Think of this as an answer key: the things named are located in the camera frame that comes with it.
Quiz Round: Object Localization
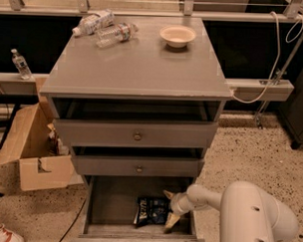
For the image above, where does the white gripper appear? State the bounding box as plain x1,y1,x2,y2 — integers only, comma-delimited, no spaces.
163,190,194,233

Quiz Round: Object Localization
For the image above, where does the blue chip bag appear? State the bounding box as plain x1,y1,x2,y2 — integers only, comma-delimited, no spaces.
134,196,169,227

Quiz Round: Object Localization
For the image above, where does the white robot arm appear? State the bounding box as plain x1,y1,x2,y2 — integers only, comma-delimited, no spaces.
163,181,299,242

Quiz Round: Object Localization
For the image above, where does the grey bottom drawer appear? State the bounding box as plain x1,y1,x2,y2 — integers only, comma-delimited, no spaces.
71,176,204,242

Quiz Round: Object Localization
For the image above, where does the grey drawer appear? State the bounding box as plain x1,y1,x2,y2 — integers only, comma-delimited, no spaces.
71,176,204,242
72,146,204,177
54,119,217,148

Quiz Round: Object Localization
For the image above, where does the grey top drawer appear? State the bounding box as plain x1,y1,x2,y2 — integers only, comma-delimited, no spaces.
54,119,217,148

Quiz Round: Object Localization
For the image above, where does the grey middle drawer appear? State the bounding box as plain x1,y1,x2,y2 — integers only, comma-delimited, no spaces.
72,146,204,177

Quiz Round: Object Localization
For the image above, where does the grey drawer cabinet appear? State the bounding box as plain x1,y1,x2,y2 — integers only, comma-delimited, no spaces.
34,12,237,242

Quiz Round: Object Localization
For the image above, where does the open cardboard box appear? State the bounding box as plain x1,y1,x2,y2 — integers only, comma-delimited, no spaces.
0,75,88,194

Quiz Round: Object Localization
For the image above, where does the dark cabinet at right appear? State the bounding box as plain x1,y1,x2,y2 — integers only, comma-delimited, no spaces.
279,69,303,150

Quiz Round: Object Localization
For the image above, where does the white paper bowl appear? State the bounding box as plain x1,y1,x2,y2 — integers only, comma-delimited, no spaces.
159,25,196,48

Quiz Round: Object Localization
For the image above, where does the clear bottle with red label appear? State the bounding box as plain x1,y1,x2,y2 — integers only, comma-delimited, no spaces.
96,22,139,49

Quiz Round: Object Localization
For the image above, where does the clear bottle with white label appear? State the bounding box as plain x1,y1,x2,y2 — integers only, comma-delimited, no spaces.
72,9,115,37

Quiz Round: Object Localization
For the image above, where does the upright water bottle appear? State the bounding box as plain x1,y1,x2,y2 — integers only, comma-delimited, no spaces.
11,49,32,80

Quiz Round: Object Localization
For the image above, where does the black floor cable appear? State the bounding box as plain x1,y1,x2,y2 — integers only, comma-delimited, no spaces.
56,195,89,242

